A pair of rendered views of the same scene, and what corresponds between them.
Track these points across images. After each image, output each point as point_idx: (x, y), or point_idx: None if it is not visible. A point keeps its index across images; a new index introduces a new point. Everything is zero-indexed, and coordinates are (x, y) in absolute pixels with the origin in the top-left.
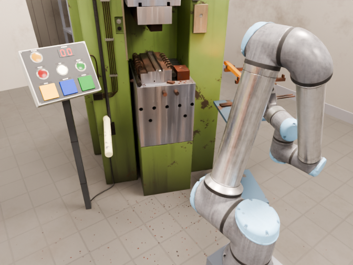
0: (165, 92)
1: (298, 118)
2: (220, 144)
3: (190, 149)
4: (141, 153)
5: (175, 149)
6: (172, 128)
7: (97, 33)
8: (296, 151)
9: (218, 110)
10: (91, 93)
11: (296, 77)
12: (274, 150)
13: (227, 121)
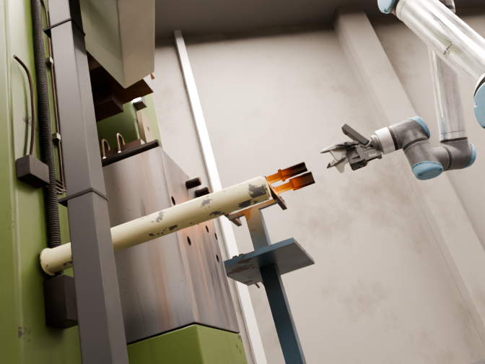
0: (198, 176)
1: (446, 64)
2: (462, 38)
3: (245, 360)
4: (200, 347)
5: (232, 350)
6: (214, 282)
7: (40, 37)
8: (441, 145)
9: (247, 255)
10: (125, 75)
11: (445, 1)
12: (429, 152)
13: (444, 23)
